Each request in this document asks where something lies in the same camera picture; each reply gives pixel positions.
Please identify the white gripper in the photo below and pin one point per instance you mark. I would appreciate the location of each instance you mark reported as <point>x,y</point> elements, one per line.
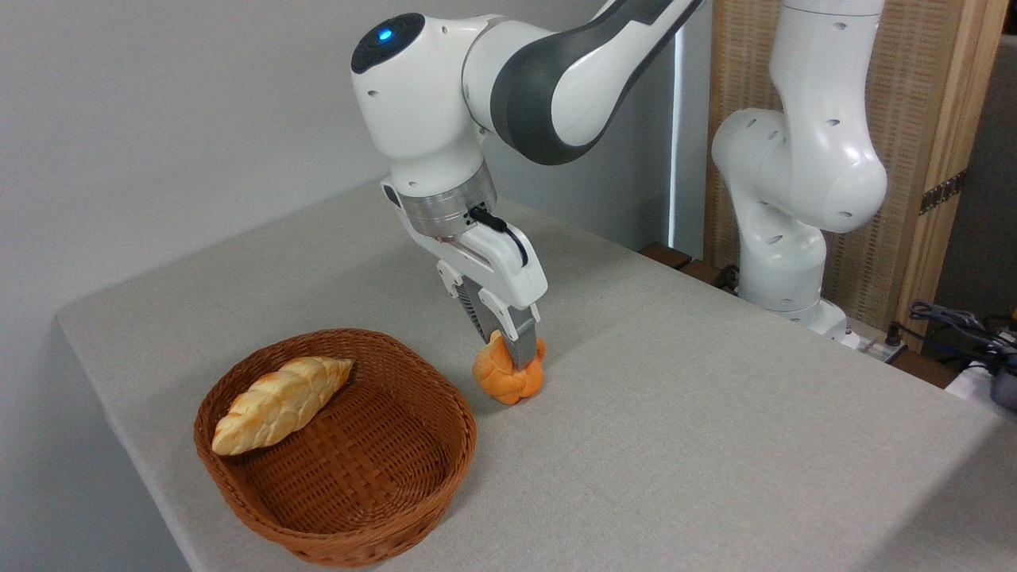
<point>508,266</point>

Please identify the orange knotted bread roll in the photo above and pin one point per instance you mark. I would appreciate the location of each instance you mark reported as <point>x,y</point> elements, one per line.
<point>504,385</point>

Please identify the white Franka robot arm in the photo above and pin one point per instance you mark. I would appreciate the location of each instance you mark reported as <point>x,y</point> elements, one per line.
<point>421,103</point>

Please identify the long pale braided bread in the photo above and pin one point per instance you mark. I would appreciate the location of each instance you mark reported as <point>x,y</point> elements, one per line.
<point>274,405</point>

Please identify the brown wicker basket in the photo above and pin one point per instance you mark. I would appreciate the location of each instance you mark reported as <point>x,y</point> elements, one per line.
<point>397,492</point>

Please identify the grey tablecloth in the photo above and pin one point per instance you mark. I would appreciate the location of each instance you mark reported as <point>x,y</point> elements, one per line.
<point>675,413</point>

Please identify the black power plug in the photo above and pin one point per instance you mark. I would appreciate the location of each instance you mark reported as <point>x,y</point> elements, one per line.
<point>895,334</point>

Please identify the dark metal screen hinge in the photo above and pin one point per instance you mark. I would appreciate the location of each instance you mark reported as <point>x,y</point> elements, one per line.
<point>944,192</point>

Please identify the wooden rattan folding screen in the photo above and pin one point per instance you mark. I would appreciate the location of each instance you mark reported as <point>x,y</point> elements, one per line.
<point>914,79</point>

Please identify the blue-grey plastic device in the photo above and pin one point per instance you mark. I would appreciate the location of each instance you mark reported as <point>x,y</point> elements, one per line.
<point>1005,389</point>

